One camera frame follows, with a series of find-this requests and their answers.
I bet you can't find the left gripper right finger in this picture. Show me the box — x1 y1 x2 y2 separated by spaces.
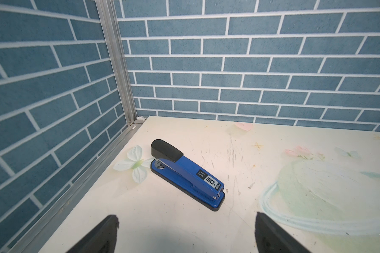
254 212 310 253

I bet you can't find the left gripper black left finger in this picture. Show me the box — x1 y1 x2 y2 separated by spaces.
67 215 119 253

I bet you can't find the blue stapler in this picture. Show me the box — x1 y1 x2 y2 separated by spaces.
151 139 225 211

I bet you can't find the aluminium corner frame post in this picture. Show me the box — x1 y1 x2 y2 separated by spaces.
94 0 138 125

